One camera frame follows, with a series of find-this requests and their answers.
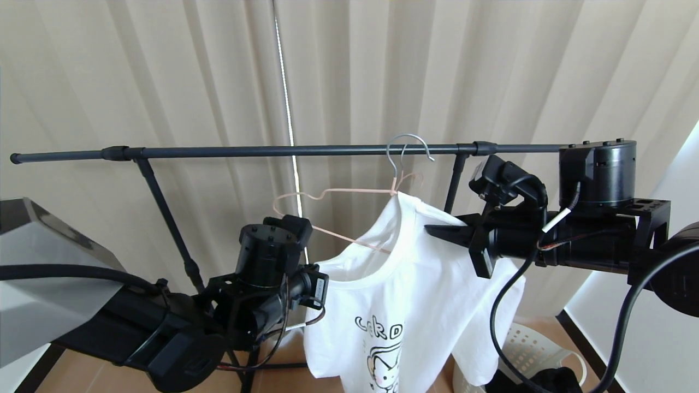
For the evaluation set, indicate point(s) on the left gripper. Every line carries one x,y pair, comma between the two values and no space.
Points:
289,305

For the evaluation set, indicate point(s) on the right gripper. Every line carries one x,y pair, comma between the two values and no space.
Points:
546,243

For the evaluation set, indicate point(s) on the white printed T-shirt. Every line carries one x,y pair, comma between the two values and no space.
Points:
415,284

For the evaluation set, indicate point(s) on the pink clothes hanger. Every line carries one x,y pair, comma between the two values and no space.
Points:
355,190
402,164

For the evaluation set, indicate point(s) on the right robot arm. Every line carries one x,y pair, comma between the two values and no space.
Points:
598,174

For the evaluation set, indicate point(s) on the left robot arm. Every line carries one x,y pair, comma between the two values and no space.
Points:
54,284

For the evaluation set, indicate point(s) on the white laundry basket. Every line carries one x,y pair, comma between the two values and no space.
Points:
532,349

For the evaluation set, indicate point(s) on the heap of clothes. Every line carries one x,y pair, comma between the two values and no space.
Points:
557,379

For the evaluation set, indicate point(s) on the black clothes rack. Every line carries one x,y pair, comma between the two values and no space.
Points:
218,151

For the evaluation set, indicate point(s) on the beige curtain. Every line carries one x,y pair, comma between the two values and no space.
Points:
164,71

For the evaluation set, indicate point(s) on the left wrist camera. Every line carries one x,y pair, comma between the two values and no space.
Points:
292,226

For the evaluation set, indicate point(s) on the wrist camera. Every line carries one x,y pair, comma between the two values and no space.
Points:
499,177
292,226

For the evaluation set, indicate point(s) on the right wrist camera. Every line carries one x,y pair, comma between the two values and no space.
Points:
499,177

